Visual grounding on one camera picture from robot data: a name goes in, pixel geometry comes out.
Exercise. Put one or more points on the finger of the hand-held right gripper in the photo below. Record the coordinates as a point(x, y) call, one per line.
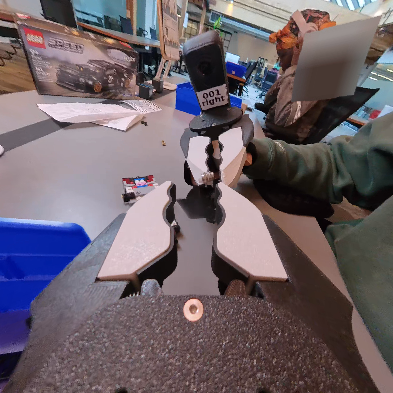
point(233, 153)
point(198, 156)

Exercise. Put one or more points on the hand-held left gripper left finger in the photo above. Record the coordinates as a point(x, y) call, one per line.
point(138, 242)

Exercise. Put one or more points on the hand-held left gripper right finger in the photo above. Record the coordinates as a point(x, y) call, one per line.
point(252, 245)

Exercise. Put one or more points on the black brick axle assembly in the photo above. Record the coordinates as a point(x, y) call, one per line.
point(199, 202)

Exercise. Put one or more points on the brick car model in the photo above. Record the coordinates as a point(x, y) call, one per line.
point(140, 184)

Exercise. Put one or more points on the person's right forearm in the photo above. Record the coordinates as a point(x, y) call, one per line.
point(319, 166)

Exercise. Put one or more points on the toy car set box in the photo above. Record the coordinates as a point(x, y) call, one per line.
point(80, 67)

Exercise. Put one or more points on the person's right hand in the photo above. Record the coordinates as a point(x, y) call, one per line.
point(249, 158)

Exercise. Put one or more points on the small blue bin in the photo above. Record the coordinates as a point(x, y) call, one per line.
point(184, 98)

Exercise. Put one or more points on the standing sign board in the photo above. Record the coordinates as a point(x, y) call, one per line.
point(169, 31)

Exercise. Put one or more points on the small black box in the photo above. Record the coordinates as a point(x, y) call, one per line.
point(146, 91)

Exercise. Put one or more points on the large blue plastic bin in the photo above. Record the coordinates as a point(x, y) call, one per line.
point(37, 264)

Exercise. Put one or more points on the black office chair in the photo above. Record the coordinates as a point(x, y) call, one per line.
point(344, 116)

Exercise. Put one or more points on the person's torso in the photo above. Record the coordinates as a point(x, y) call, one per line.
point(368, 264)

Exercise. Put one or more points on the white numbered paper bag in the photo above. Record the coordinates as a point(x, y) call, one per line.
point(80, 112)

